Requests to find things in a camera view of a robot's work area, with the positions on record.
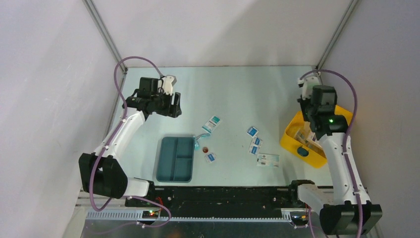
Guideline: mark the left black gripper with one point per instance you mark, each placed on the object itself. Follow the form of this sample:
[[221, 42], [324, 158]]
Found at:
[[173, 110]]

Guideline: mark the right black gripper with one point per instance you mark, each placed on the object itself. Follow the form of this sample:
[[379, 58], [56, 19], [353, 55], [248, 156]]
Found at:
[[303, 102]]

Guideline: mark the bag with beige gauze roll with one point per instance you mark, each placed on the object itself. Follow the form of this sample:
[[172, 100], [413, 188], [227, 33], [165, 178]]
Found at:
[[302, 135]]

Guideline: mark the teal gauze dressing packet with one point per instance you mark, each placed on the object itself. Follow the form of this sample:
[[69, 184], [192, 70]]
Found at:
[[212, 124]]

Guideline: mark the teal divided plastic tray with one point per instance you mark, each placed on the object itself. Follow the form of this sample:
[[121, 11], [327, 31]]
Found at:
[[175, 162]]

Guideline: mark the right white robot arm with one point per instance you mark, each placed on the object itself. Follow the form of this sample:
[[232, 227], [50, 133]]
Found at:
[[349, 210]]

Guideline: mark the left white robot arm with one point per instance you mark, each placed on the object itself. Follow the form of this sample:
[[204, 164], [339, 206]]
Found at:
[[101, 171]]

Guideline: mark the yellow medicine kit box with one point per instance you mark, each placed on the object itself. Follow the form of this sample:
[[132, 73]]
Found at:
[[316, 153]]

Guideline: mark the twisted teal wrapper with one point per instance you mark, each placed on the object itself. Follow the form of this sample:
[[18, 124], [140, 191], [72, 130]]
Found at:
[[196, 140]]

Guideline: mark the white flat labelled packet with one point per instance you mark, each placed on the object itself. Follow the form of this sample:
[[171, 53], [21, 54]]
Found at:
[[268, 160]]

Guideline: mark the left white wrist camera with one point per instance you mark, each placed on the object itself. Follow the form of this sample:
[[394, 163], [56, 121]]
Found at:
[[166, 84]]

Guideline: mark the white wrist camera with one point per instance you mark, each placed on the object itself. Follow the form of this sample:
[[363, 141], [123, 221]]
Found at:
[[166, 84], [306, 85]]

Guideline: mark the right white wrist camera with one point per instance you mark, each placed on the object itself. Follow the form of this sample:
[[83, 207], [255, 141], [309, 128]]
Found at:
[[306, 85]]

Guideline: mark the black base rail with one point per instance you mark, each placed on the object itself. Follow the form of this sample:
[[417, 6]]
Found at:
[[223, 202]]

